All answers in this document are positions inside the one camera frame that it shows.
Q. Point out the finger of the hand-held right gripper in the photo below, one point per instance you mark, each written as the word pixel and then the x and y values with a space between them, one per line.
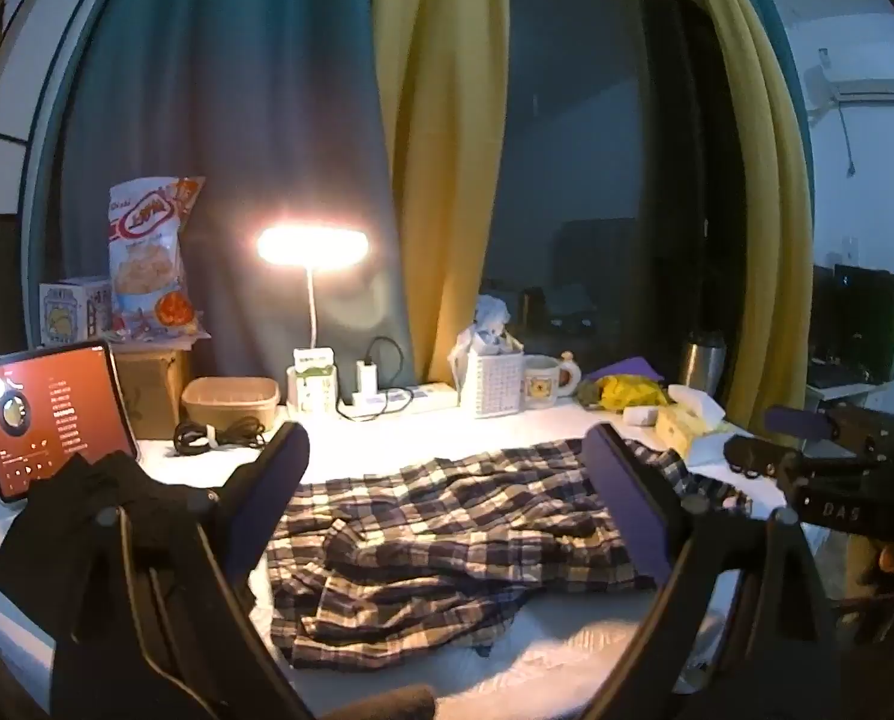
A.
pixel 754 456
pixel 796 421

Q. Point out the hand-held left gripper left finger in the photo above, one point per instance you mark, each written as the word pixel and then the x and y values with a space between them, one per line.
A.
pixel 267 495

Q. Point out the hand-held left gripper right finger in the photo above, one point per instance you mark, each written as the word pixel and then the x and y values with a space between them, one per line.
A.
pixel 631 510

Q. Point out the plaid flannel shirt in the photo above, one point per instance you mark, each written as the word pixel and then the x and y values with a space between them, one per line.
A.
pixel 447 540

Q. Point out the yellow tissue box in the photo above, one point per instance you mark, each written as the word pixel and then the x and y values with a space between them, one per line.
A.
pixel 687 420

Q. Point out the small white box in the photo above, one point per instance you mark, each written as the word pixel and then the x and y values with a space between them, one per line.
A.
pixel 642 415

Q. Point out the brown food container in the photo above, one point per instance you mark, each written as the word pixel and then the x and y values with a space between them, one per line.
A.
pixel 229 401

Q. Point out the steel tumbler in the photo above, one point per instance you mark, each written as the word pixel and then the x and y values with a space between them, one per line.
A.
pixel 702 364

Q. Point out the black computer monitor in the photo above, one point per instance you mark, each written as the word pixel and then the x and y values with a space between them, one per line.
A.
pixel 856 322

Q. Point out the white green milk carton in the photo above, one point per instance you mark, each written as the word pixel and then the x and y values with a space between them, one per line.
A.
pixel 312 386

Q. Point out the yellow cloth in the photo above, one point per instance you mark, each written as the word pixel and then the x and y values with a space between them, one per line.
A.
pixel 627 392

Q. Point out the purple paper sheet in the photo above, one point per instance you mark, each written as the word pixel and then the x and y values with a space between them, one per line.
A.
pixel 631 369

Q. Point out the white charger plug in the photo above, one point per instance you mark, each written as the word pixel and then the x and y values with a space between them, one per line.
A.
pixel 367 379

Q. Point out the white printed mug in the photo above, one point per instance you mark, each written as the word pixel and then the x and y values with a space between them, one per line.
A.
pixel 543 382

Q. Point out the brown cardboard box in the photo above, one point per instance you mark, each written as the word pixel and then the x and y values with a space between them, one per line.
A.
pixel 151 386

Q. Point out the white textured tablecloth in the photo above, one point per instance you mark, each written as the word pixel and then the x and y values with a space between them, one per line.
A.
pixel 559 652

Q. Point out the white power strip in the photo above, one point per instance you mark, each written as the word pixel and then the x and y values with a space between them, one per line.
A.
pixel 409 399

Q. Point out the white perforated basket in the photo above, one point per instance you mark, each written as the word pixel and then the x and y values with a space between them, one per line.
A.
pixel 492 386

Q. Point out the black cloth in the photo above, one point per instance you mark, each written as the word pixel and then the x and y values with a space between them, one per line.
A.
pixel 79 532

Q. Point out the tablet with red screen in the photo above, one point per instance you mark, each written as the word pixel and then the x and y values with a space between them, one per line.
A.
pixel 49 420

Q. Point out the pale plastic bag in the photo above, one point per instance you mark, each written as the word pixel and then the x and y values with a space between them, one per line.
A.
pixel 488 322

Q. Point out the white desk lamp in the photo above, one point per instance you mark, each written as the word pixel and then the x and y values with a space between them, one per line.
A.
pixel 312 247

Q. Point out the yellow curtain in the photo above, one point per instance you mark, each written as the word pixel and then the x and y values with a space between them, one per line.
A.
pixel 762 165
pixel 439 127

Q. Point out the snack chips bag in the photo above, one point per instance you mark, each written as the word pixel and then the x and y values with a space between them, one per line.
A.
pixel 151 255

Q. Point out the small white printed carton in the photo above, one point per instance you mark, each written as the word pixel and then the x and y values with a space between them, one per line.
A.
pixel 72 311

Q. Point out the white air conditioner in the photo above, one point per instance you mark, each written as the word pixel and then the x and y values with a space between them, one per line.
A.
pixel 882 94

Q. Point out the dark window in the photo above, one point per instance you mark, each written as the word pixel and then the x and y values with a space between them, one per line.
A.
pixel 604 127

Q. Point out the teal curtain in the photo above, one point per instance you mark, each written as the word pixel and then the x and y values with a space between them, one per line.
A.
pixel 229 127

